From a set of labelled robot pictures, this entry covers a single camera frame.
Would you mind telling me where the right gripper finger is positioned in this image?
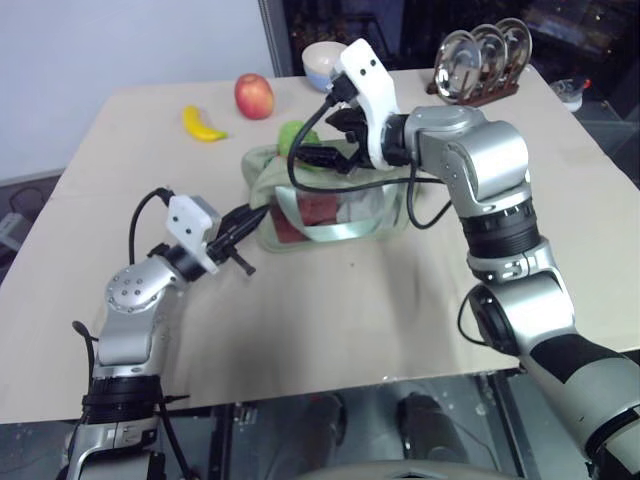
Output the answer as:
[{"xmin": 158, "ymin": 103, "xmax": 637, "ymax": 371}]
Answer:
[
  {"xmin": 324, "ymin": 106, "xmax": 362, "ymax": 135},
  {"xmin": 296, "ymin": 143, "xmax": 352, "ymax": 175}
]

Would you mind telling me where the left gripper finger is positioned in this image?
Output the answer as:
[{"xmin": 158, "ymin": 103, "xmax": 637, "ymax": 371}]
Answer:
[
  {"xmin": 219, "ymin": 248, "xmax": 258, "ymax": 278},
  {"xmin": 222, "ymin": 203, "xmax": 271, "ymax": 237}
]

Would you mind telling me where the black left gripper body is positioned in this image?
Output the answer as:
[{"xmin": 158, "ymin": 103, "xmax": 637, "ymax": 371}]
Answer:
[{"xmin": 203, "ymin": 218, "xmax": 242, "ymax": 263}]

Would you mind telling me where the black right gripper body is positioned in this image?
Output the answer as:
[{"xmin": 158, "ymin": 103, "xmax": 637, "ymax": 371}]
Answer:
[{"xmin": 338, "ymin": 106, "xmax": 372, "ymax": 175}]

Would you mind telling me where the green fruit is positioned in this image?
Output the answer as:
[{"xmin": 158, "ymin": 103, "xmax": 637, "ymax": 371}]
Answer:
[{"xmin": 276, "ymin": 120, "xmax": 321, "ymax": 162}]

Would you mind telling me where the green clear zipper pouch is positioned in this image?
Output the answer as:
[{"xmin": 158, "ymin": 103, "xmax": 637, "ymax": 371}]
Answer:
[{"xmin": 241, "ymin": 141, "xmax": 424, "ymax": 254}]

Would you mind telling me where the red item inside pouch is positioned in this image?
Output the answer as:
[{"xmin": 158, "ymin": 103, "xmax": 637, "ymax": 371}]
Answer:
[{"xmin": 272, "ymin": 195, "xmax": 344, "ymax": 245}]

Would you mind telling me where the white and blue bowl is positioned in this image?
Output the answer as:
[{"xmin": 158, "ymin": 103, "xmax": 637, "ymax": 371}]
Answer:
[{"xmin": 300, "ymin": 40, "xmax": 350, "ymax": 94}]

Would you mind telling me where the red apple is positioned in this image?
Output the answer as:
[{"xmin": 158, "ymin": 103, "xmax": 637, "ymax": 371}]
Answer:
[{"xmin": 234, "ymin": 72, "xmax": 276, "ymax": 121}]

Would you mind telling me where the yellow banana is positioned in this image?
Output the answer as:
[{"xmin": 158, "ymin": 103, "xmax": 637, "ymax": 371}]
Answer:
[{"xmin": 181, "ymin": 104, "xmax": 230, "ymax": 144}]

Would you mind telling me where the round steel plate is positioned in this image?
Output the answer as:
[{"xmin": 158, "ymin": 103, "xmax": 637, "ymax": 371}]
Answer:
[
  {"xmin": 471, "ymin": 23, "xmax": 510, "ymax": 87},
  {"xmin": 496, "ymin": 16, "xmax": 534, "ymax": 77},
  {"xmin": 433, "ymin": 29, "xmax": 482, "ymax": 105}
]

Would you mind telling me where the dark wooden plate rack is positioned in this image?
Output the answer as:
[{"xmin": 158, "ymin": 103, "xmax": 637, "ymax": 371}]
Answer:
[{"xmin": 425, "ymin": 81, "xmax": 522, "ymax": 107}]

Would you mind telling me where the grey rounded robot torso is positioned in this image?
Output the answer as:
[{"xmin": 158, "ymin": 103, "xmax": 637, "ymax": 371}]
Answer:
[{"xmin": 298, "ymin": 458, "xmax": 504, "ymax": 480}]

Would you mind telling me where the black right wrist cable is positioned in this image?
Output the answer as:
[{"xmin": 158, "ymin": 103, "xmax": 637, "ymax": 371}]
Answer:
[{"xmin": 286, "ymin": 74, "xmax": 454, "ymax": 231}]

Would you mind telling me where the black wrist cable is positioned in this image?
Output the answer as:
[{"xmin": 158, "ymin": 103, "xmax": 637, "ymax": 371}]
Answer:
[
  {"xmin": 286, "ymin": 74, "xmax": 454, "ymax": 231},
  {"xmin": 128, "ymin": 187, "xmax": 175, "ymax": 266}
]

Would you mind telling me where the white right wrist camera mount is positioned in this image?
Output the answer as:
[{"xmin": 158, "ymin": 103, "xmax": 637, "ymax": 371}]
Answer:
[{"xmin": 328, "ymin": 38, "xmax": 402, "ymax": 172}]

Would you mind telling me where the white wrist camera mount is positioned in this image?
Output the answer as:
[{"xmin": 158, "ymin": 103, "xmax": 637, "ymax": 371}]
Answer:
[
  {"xmin": 166, "ymin": 195, "xmax": 222, "ymax": 274},
  {"xmin": 328, "ymin": 38, "xmax": 402, "ymax": 172}
]

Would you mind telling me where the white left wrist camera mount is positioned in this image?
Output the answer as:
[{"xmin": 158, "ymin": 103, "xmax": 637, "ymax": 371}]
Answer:
[{"xmin": 166, "ymin": 195, "xmax": 222, "ymax": 274}]

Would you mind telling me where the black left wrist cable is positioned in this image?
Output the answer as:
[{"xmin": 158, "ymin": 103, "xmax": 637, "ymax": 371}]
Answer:
[{"xmin": 128, "ymin": 187, "xmax": 175, "ymax": 266}]

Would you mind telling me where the black right elbow cable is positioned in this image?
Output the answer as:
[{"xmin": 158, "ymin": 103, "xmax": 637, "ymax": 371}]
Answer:
[{"xmin": 456, "ymin": 286, "xmax": 502, "ymax": 352}]

